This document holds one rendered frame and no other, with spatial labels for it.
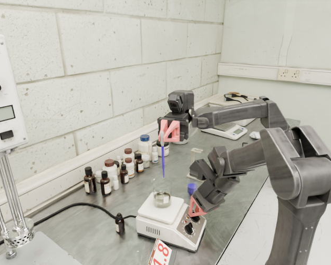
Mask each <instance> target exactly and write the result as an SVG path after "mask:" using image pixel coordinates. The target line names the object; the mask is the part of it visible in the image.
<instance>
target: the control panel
mask: <svg viewBox="0 0 331 265"><path fill-rule="evenodd" d="M189 208H190V207H189V206H187V208H186V210H185V212H184V214H183V216H182V218H181V220H180V222H179V224H178V226H177V230H178V232H180V233H181V234H183V235H184V236H185V237H186V238H188V239H189V240H190V241H192V242H193V243H194V244H196V243H197V241H198V238H199V236H200V233H201V230H202V227H203V225H204V222H205V218H203V217H202V216H199V217H200V220H199V221H198V222H193V221H192V220H191V218H190V216H189V214H188V212H189ZM187 217H189V218H187ZM185 220H186V221H187V223H185ZM189 222H191V223H192V225H193V229H194V234H192V235H189V234H187V233H186V231H185V229H184V227H185V226H186V225H188V224H189Z"/></svg>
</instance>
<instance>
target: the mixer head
mask: <svg viewBox="0 0 331 265"><path fill-rule="evenodd" d="M28 142H29V138H28V133H27V129H26V124H25V120H24V115H23V111H22V106H21V103H20V98H19V94H18V90H17V85H16V81H15V76H14V72H13V67H12V63H11V58H10V55H9V51H8V46H7V41H6V38H5V36H4V35H2V34H0V158H2V157H5V156H7V155H9V154H11V153H13V152H14V151H15V150H16V148H18V147H19V146H22V145H24V144H27V143H28Z"/></svg>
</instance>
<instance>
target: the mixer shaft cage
mask: <svg viewBox="0 0 331 265"><path fill-rule="evenodd" d="M1 161H2V162H1ZM2 164H3V165H2ZM3 168H4V171H5V175H6V178H5V175H4V171H3ZM0 177H1V180H2V184H3V187H4V190H5V194H6V198H7V201H8V204H9V208H10V210H11V214H12V217H13V221H11V222H10V223H8V224H7V225H5V221H4V218H3V215H2V212H1V209H0V221H1V224H2V227H3V229H2V231H1V236H2V238H3V239H4V240H5V245H6V247H8V248H11V249H15V248H20V247H22V246H25V245H26V244H28V243H29V242H31V241H32V240H33V238H34V236H35V230H34V229H33V227H34V223H33V221H32V220H31V219H29V218H24V214H23V210H22V207H21V204H20V200H19V196H18V192H17V189H16V185H15V181H14V177H13V174H12V170H11V166H10V163H9V160H8V156H5V157H2V158H0ZM6 179H7V182H8V185H7V182H6ZM8 186H9V189H10V192H11V195H12V199H13V202H12V199H11V195H10V193H9V189H8ZM13 203H14V206H15V209H14V206H13ZM15 210H16V213H17V217H18V219H17V217H16V213H15ZM25 241H26V242H25ZM21 243H22V244H21Z"/></svg>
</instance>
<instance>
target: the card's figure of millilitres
mask: <svg viewBox="0 0 331 265"><path fill-rule="evenodd" d="M169 253H170V249H169V248H168V247H167V246H166V245H164V244H163V243H162V242H161V241H159V242H158V245H157V248H156V251H155V254H154V257H153V260H152V263H151V265H166V264H167V260H168V256H169Z"/></svg>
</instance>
